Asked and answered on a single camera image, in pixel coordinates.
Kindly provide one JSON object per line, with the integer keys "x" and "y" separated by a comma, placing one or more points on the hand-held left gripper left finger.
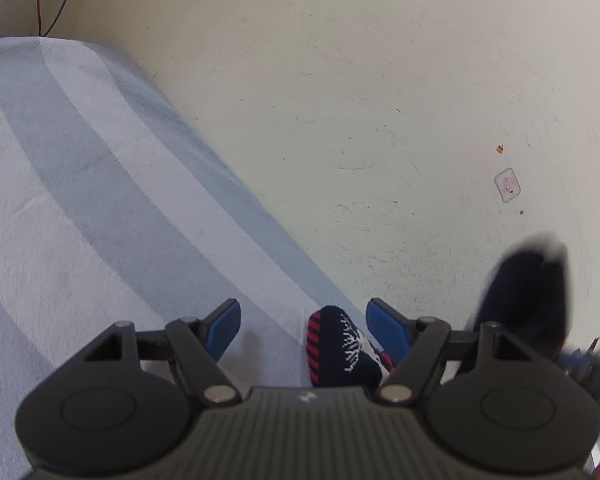
{"x": 225, "y": 325}

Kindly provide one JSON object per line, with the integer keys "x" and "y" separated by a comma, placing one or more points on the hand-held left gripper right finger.
{"x": 385, "y": 325}

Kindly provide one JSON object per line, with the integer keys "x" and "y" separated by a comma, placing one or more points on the navy red patterned sock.
{"x": 337, "y": 350}

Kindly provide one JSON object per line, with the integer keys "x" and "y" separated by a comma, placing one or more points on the dark navy sock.
{"x": 525, "y": 295}

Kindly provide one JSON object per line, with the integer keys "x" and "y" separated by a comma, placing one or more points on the striped blue bed sheet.
{"x": 80, "y": 200}

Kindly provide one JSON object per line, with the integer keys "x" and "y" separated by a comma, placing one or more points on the small red-print wall sticker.
{"x": 507, "y": 186}

